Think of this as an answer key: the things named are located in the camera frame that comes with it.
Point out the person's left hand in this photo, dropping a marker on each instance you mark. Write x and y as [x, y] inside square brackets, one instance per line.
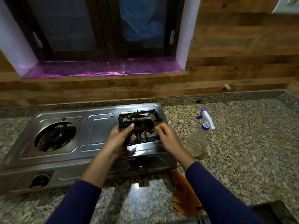
[116, 139]

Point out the person's right hand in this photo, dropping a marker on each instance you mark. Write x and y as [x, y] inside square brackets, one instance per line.
[170, 139]

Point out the person's right fingers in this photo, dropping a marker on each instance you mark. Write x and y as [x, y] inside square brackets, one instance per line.
[160, 129]

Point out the person's left thumb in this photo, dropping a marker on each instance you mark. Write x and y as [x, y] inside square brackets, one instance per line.
[129, 130]

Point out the black burner pan support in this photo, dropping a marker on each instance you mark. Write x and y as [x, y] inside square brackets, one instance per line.
[137, 127]

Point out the person's left forearm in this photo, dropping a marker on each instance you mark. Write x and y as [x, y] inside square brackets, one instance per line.
[79, 184]

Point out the person's right forearm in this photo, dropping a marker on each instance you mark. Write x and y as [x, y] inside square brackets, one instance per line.
[210, 191]

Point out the black stove knob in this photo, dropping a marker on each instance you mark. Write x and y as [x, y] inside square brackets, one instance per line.
[142, 164]
[40, 181]

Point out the clear spray bottle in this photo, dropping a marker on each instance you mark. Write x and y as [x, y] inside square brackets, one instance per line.
[198, 137]

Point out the stainless steel gas stove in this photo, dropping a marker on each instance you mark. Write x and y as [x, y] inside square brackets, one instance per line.
[79, 139]

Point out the purple foil sill cover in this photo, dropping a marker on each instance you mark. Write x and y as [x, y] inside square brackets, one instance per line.
[102, 67]

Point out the orange cleaning cloth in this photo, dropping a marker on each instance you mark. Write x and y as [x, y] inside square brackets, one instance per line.
[185, 193]

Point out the black stove burner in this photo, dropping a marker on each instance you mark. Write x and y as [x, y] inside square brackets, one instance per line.
[56, 136]

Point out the dark framed window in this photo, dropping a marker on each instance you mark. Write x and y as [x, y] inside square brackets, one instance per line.
[100, 27]

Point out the white wall switch plate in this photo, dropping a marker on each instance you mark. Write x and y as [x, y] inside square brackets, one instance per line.
[286, 5]

